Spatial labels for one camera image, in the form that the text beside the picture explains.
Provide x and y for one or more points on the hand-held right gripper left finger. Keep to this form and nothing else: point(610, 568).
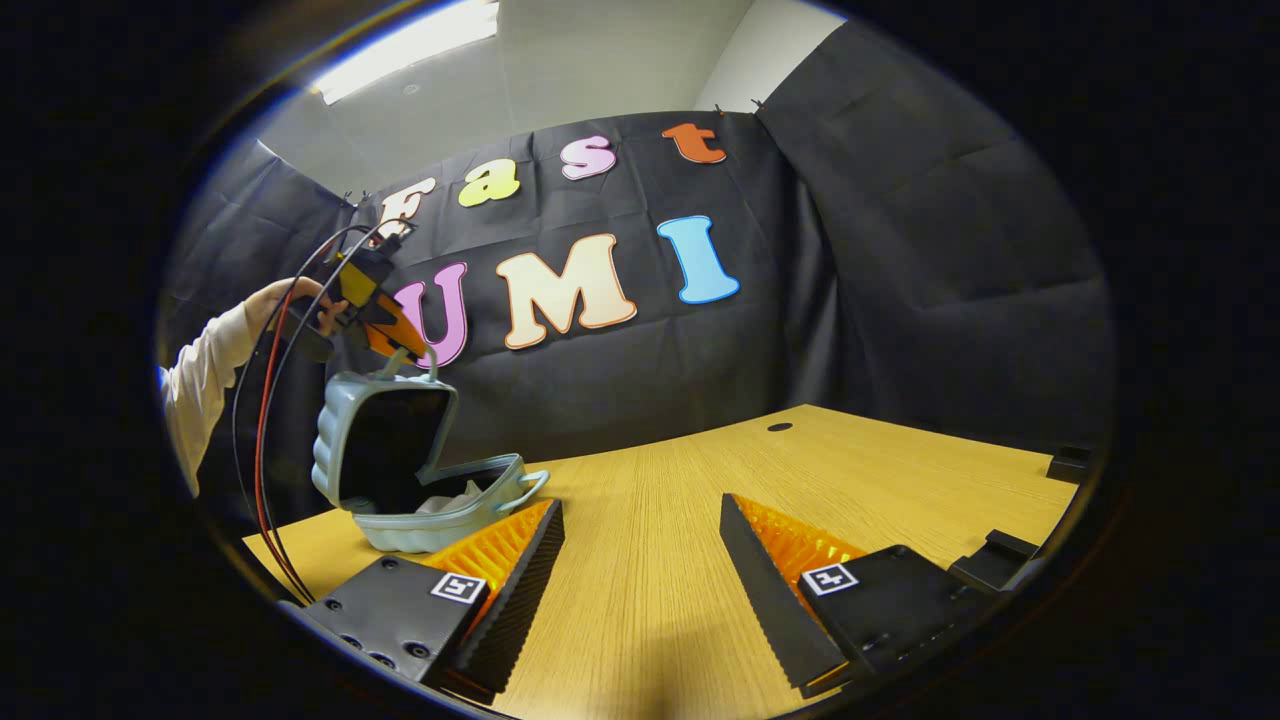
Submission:
point(520, 590)

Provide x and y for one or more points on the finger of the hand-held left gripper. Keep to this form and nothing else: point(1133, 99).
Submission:
point(400, 330)

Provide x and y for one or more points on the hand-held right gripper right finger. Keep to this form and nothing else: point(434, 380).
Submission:
point(770, 600)

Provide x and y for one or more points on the light blue suitcase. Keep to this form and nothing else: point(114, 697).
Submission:
point(430, 532)

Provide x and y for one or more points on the white squeeze tube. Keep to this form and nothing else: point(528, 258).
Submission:
point(445, 500)

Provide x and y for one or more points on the ceiling light panel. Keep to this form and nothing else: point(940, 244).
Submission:
point(400, 50)

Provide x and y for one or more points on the black backdrop cloth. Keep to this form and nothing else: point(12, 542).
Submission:
point(800, 330)

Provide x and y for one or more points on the black plastic bracket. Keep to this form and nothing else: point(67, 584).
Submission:
point(1070, 465)
point(990, 565)

